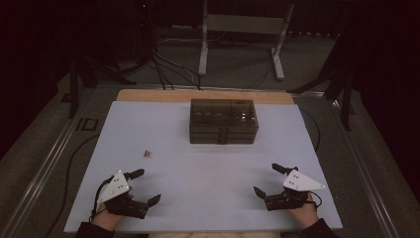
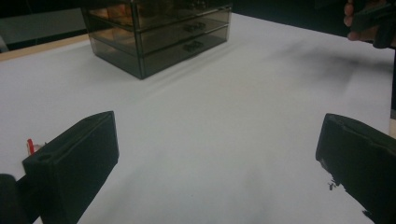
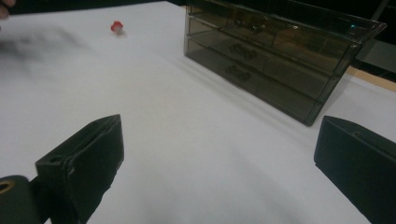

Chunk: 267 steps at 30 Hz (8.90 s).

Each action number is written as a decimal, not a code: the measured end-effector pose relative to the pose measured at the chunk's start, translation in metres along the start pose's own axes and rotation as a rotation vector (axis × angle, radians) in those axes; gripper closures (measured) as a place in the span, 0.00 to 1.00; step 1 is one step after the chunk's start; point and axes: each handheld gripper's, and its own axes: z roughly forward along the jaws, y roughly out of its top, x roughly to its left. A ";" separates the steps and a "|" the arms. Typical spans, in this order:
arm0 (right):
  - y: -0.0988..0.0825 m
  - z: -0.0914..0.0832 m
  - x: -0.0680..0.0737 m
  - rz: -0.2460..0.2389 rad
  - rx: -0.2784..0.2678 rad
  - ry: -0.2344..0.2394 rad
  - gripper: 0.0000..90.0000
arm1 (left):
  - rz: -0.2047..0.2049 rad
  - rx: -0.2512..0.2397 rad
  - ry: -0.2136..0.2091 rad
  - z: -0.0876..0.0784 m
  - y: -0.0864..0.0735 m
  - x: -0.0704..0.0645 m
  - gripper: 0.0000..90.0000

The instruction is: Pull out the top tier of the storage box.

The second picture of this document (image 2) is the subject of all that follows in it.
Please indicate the smoky transparent drawer organizer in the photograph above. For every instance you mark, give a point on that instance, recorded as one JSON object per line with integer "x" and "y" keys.
{"x": 162, "y": 43}

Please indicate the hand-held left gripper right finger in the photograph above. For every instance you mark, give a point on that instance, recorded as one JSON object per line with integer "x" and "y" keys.
{"x": 361, "y": 155}

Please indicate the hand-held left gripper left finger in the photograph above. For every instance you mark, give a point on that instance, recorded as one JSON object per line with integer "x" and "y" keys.
{"x": 74, "y": 161}

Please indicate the small red and white object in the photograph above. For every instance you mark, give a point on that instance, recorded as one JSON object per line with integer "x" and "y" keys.
{"x": 30, "y": 146}

